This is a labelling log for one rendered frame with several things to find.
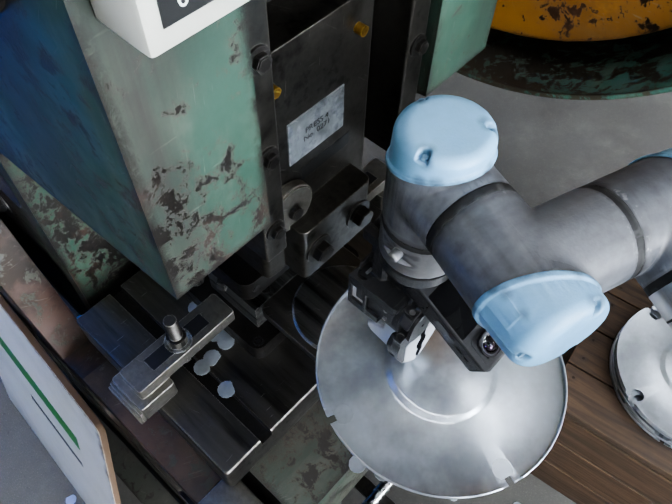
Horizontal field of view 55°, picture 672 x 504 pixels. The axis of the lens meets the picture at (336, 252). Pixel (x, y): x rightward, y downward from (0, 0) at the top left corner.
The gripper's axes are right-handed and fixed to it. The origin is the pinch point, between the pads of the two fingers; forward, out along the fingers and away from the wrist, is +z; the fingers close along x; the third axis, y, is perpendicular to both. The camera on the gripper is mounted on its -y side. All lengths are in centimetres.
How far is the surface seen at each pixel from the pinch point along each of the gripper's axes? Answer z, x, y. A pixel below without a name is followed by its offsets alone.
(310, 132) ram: -26.0, 0.7, 14.7
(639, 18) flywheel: -26.3, -33.1, 1.1
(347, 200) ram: -16.9, -1.3, 11.8
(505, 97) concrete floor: 82, -127, 52
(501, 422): 2.4, -1.4, -11.8
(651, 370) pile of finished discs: 42, -45, -26
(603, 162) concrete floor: 81, -124, 14
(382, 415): 1.8, 7.2, -1.8
